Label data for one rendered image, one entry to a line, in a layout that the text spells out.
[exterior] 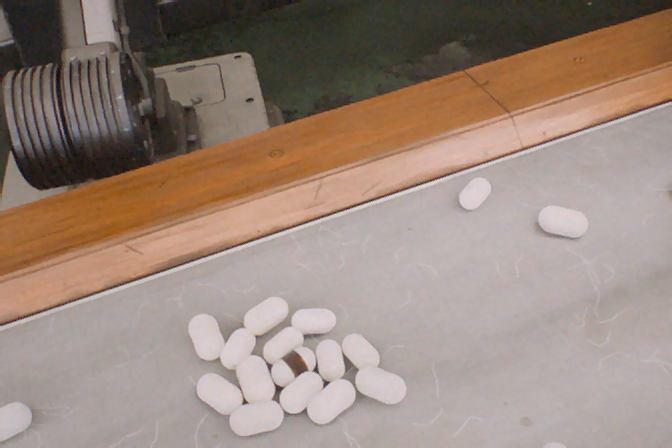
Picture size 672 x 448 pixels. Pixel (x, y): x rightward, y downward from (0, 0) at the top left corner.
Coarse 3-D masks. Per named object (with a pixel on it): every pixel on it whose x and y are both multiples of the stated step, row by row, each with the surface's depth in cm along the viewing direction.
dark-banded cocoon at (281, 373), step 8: (304, 352) 51; (312, 352) 51; (280, 360) 51; (312, 360) 51; (272, 368) 50; (280, 368) 50; (288, 368) 50; (312, 368) 51; (272, 376) 50; (280, 376) 50; (288, 376) 50; (280, 384) 50; (288, 384) 50
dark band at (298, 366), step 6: (288, 354) 51; (294, 354) 51; (282, 360) 50; (288, 360) 50; (294, 360) 50; (300, 360) 50; (294, 366) 50; (300, 366) 50; (306, 366) 51; (294, 372) 50; (300, 372) 50
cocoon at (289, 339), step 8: (288, 328) 53; (296, 328) 53; (280, 336) 52; (288, 336) 52; (296, 336) 52; (272, 344) 52; (280, 344) 52; (288, 344) 52; (296, 344) 52; (264, 352) 52; (272, 352) 51; (280, 352) 51; (288, 352) 52; (272, 360) 52
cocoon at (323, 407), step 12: (336, 384) 49; (348, 384) 49; (312, 396) 48; (324, 396) 48; (336, 396) 48; (348, 396) 48; (312, 408) 48; (324, 408) 47; (336, 408) 48; (312, 420) 48; (324, 420) 48
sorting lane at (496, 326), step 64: (640, 128) 69; (448, 192) 64; (512, 192) 64; (576, 192) 63; (640, 192) 62; (256, 256) 61; (320, 256) 60; (384, 256) 59; (448, 256) 59; (512, 256) 58; (576, 256) 58; (640, 256) 57; (64, 320) 57; (128, 320) 57; (384, 320) 55; (448, 320) 54; (512, 320) 54; (576, 320) 53; (640, 320) 53; (0, 384) 53; (64, 384) 53; (128, 384) 52; (192, 384) 52; (448, 384) 50; (512, 384) 50; (576, 384) 49; (640, 384) 49
